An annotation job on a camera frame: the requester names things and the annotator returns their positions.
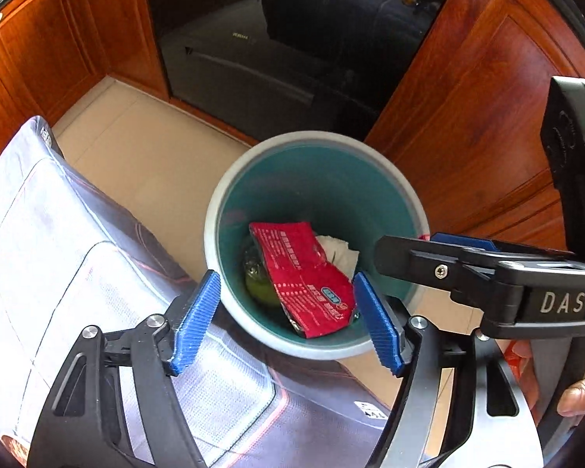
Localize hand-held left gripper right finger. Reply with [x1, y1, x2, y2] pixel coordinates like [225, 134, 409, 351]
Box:
[352, 271, 542, 468]

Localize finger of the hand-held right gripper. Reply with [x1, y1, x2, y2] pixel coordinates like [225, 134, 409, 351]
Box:
[374, 235, 499, 298]
[429, 233, 518, 261]

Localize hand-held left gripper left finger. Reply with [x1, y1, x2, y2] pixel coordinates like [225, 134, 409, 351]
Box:
[27, 269, 222, 468]

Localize yellow green fruit peel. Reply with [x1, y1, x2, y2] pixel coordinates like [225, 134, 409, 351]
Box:
[244, 246, 278, 305]

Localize white tissue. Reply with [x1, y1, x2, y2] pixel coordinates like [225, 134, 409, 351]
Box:
[314, 235, 360, 274]

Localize dark red foil packet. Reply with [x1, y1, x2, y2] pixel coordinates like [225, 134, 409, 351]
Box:
[248, 222, 358, 339]

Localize teal trash bin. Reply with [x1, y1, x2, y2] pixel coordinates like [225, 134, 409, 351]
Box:
[204, 130, 430, 360]

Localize person's right hand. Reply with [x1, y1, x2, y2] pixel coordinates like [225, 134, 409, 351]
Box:
[558, 375, 585, 417]

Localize orange plastic bag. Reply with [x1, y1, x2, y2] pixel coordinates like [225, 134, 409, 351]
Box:
[507, 340, 537, 401]

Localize blue plaid tablecloth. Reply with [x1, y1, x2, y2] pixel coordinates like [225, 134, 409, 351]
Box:
[0, 116, 391, 468]

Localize brown wooden kitchen cabinet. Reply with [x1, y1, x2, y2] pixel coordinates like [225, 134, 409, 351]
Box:
[0, 0, 585, 254]

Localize black built-in oven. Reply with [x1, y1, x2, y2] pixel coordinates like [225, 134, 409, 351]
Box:
[144, 0, 464, 142]

